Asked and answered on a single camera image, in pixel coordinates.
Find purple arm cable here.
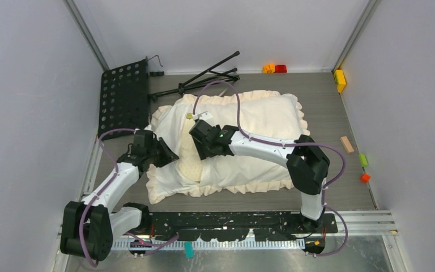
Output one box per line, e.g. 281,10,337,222
192,79,349,259
78,127,181,269

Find wooden block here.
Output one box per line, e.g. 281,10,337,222
340,136,355,154

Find small orange red cube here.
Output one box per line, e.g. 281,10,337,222
360,173,371,184

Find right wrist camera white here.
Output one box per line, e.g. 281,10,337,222
191,111,213,122

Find black folding stand legs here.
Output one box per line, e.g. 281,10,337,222
148,51,240,102

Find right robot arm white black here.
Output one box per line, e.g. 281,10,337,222
189,120,330,233

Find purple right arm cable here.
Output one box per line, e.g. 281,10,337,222
192,79,349,259

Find yellow toy block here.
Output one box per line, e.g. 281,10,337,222
333,69,347,93

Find black perforated music stand tray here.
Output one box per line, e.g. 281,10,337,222
97,58,150,136

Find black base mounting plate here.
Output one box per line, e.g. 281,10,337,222
130,211,338,242

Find green toy block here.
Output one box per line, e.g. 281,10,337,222
359,154,369,168

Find orange toy block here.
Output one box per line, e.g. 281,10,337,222
262,63,276,74

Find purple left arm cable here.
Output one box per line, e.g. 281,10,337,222
78,127,181,269

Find cream ruffled pillowcase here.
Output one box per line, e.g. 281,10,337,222
146,90,309,204

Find red toy block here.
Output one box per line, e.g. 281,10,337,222
275,65,287,74

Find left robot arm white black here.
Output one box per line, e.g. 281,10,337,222
60,129,179,267

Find teal tape piece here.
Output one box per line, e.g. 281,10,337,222
184,241,194,259

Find cream yellow pillow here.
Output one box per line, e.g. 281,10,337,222
177,127,203,183

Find aluminium frame rail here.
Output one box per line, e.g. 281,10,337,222
57,210,399,252

